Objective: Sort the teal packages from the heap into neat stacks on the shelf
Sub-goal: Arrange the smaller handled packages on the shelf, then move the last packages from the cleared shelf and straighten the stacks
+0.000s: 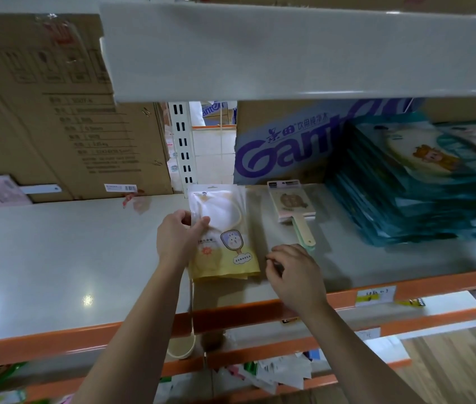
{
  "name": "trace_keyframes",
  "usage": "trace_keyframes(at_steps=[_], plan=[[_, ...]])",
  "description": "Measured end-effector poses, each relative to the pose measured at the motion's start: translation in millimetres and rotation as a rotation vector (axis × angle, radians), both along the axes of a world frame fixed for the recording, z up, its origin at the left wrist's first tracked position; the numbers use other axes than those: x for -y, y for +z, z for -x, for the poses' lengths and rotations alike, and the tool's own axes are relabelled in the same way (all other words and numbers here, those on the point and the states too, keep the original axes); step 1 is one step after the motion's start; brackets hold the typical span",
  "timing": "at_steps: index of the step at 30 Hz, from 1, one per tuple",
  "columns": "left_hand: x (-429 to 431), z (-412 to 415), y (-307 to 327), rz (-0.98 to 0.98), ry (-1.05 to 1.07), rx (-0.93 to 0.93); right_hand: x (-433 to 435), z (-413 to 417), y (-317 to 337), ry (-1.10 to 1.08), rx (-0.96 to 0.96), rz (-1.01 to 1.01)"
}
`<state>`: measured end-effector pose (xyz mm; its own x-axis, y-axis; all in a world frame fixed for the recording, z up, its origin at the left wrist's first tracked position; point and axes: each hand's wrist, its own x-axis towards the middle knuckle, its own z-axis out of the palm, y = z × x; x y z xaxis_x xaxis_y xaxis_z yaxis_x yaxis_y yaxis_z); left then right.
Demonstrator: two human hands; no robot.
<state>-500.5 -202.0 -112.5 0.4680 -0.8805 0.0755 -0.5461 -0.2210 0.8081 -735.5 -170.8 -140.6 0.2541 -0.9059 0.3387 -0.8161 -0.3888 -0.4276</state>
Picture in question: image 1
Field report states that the person's right hand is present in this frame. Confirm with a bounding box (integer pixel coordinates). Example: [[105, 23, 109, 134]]
[[265, 244, 328, 318]]

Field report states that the person's left hand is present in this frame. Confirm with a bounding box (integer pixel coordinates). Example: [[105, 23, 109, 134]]
[[155, 209, 212, 272]]

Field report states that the yellow mirror packet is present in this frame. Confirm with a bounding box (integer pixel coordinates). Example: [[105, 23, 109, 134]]
[[187, 183, 261, 283]]

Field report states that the beige hand mirror brown print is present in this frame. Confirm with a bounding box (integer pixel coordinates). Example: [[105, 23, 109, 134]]
[[267, 180, 318, 252]]

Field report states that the person's left forearm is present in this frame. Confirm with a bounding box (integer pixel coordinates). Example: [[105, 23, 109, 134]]
[[71, 260, 190, 404]]

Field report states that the person's right forearm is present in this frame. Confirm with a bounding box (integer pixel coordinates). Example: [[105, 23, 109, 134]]
[[301, 305, 426, 404]]

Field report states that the yellow white price label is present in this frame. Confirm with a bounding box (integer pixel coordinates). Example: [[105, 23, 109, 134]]
[[355, 286, 397, 307]]

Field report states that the pile of white paper cards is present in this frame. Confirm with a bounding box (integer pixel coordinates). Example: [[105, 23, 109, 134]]
[[214, 353, 319, 392]]

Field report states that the brown plastic cup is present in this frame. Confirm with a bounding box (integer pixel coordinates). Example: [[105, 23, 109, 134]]
[[200, 332, 227, 352]]

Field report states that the beige paper cup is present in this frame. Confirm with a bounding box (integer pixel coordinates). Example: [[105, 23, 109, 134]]
[[166, 334, 196, 360]]

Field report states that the small carton blue lettering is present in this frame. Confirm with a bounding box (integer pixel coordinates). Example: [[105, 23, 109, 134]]
[[200, 101, 227, 119]]

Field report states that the cardboard sheet blue lettering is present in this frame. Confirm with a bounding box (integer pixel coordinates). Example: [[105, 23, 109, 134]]
[[232, 98, 424, 186]]

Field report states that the brown cardboard sheet red print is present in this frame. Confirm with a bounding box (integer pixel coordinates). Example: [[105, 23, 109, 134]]
[[0, 14, 174, 203]]

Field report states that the green snack packet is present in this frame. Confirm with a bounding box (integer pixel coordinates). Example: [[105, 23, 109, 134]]
[[0, 361, 28, 383]]

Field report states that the plain brown cardboard sheet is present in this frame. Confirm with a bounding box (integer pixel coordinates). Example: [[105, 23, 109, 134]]
[[421, 98, 476, 125]]

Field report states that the brown cardboard box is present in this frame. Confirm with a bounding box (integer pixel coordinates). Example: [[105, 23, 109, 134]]
[[149, 0, 476, 15]]

